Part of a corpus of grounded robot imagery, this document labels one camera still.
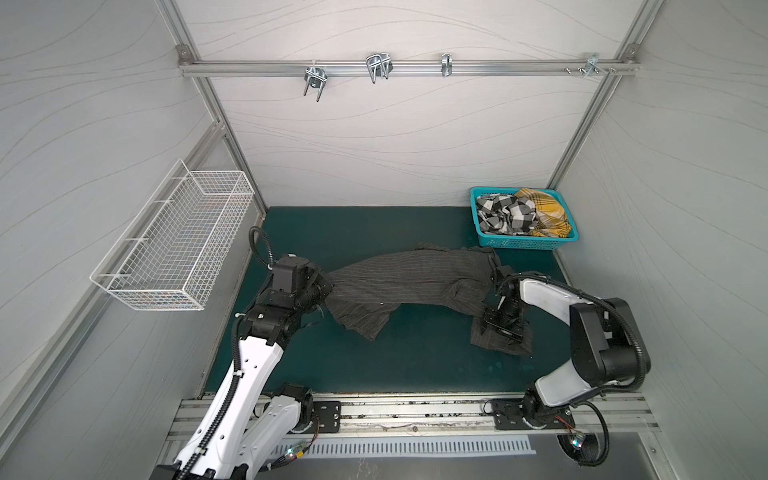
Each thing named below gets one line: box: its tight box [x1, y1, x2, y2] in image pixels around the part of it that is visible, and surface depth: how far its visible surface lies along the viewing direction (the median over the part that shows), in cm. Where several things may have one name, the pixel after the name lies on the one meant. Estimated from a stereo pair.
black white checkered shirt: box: [476, 193, 537, 235], surface depth 109 cm
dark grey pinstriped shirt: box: [324, 245, 533, 356], surface depth 92 cm
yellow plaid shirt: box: [515, 188, 572, 238], surface depth 106 cm
